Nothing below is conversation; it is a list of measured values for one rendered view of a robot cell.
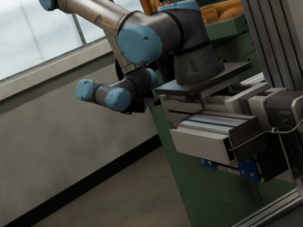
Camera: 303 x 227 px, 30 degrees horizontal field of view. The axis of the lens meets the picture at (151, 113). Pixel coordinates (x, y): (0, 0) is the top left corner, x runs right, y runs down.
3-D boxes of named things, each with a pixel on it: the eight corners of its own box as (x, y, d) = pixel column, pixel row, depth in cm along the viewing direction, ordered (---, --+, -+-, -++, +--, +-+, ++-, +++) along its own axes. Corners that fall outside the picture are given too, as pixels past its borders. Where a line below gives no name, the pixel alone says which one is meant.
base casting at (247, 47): (140, 86, 251) (133, 67, 249) (210, 47, 291) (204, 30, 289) (221, 72, 220) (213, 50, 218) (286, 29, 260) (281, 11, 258)
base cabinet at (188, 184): (189, 226, 267) (139, 87, 251) (250, 170, 307) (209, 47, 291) (272, 231, 236) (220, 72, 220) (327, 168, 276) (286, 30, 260)
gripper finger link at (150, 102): (156, 112, 215) (139, 109, 208) (156, 97, 215) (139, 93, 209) (162, 111, 212) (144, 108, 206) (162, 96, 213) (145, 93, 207)
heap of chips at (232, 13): (215, 23, 215) (213, 15, 214) (231, 14, 223) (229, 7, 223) (233, 18, 209) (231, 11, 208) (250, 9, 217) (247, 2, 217)
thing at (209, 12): (175, 29, 241) (171, 16, 240) (177, 28, 242) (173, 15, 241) (216, 19, 226) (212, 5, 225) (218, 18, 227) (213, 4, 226)
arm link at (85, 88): (86, 103, 186) (71, 98, 192) (111, 107, 194) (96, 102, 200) (92, 80, 186) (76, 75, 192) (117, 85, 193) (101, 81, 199)
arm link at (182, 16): (218, 35, 167) (203, -9, 164) (186, 50, 159) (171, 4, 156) (190, 40, 176) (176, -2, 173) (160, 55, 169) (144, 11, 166)
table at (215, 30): (112, 67, 244) (107, 54, 242) (154, 45, 265) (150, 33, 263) (225, 42, 202) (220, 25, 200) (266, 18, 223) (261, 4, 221)
